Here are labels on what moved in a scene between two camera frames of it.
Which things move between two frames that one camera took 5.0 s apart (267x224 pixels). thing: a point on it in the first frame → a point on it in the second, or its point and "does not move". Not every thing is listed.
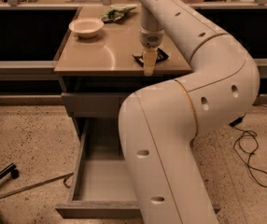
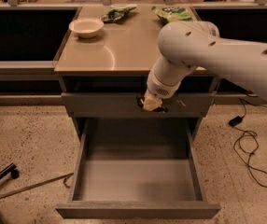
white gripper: x=150 y=40 → x=159 y=88
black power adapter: x=235 y=121 does not move
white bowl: x=87 y=28 does not move
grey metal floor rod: x=7 y=194 does not move
